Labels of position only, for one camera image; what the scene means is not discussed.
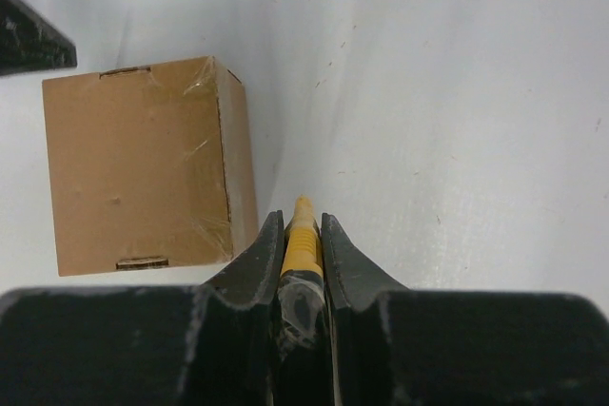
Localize brown cardboard express box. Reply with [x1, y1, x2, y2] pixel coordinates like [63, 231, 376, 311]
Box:
[42, 56, 259, 277]

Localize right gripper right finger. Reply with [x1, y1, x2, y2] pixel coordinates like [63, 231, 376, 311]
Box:
[322, 214, 608, 405]

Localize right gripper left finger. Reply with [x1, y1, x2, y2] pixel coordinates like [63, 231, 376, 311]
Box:
[1, 211, 285, 405]

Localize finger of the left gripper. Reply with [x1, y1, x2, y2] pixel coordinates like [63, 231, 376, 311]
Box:
[0, 0, 77, 77]

